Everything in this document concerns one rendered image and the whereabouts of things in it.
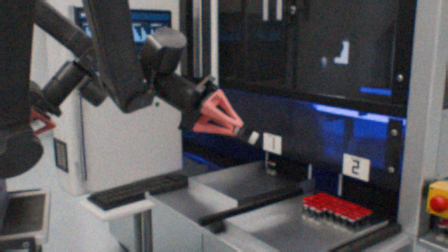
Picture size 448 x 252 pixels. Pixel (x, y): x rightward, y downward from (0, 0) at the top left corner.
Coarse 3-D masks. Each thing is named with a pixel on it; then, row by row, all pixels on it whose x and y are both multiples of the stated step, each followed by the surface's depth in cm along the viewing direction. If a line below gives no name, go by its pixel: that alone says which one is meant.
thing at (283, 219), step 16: (272, 208) 122; (288, 208) 126; (224, 224) 112; (240, 224) 116; (256, 224) 117; (272, 224) 117; (288, 224) 117; (304, 224) 117; (384, 224) 111; (240, 240) 107; (256, 240) 102; (272, 240) 108; (288, 240) 108; (304, 240) 108; (320, 240) 108; (336, 240) 108; (352, 240) 103
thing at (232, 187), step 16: (192, 176) 146; (208, 176) 150; (224, 176) 154; (240, 176) 157; (256, 176) 157; (272, 176) 157; (208, 192) 137; (224, 192) 141; (240, 192) 141; (256, 192) 141; (272, 192) 133
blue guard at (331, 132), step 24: (240, 96) 159; (264, 96) 148; (264, 120) 150; (288, 120) 141; (312, 120) 132; (336, 120) 125; (360, 120) 119; (384, 120) 113; (288, 144) 142; (312, 144) 134; (336, 144) 126; (360, 144) 120; (384, 144) 114; (336, 168) 127; (384, 168) 114
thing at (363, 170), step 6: (348, 156) 123; (348, 162) 123; (354, 162) 122; (360, 162) 120; (366, 162) 119; (348, 168) 124; (354, 168) 122; (360, 168) 120; (366, 168) 119; (348, 174) 124; (354, 174) 122; (360, 174) 121; (366, 174) 119; (366, 180) 119
